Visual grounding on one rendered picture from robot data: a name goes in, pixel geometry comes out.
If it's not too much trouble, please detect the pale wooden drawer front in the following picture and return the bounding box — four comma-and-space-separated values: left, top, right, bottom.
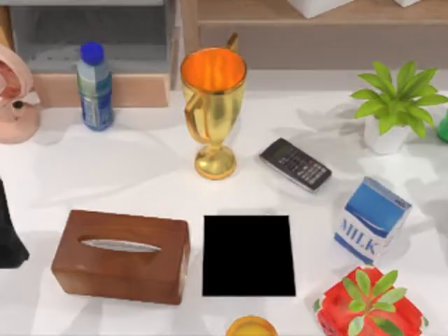
31, 72, 170, 109

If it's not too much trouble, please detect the white box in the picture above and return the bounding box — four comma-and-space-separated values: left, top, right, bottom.
287, 0, 346, 20

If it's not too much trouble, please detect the black calculator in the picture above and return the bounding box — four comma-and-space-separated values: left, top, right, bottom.
258, 137, 333, 193

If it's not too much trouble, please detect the grey pierced drawer inside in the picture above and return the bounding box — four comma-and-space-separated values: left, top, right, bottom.
10, 0, 176, 74

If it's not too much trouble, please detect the black square mat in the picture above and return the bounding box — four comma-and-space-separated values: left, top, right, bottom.
202, 215, 297, 298

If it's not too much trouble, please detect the brown wooden tissue box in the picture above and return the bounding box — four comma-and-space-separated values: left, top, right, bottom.
50, 209, 192, 306

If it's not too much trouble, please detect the plant in red pot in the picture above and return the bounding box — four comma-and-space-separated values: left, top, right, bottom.
313, 265, 429, 336

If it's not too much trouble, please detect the gold trophy cup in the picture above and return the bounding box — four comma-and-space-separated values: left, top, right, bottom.
180, 32, 248, 181

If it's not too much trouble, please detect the green bottle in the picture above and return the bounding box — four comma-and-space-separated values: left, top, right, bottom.
436, 110, 448, 144

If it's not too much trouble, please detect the yellow cup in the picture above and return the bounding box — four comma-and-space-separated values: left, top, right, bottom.
225, 315, 279, 336

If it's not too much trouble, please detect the wooden cupboard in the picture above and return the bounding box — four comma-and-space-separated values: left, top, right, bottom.
181, 0, 448, 71

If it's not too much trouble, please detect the green plant in white pot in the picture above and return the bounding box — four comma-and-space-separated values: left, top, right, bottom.
349, 61, 440, 155

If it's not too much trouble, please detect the blue and white milk carton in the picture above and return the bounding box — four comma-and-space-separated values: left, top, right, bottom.
333, 176, 413, 264

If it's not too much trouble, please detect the blue capped water bottle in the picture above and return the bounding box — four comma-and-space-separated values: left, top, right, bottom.
76, 42, 115, 132

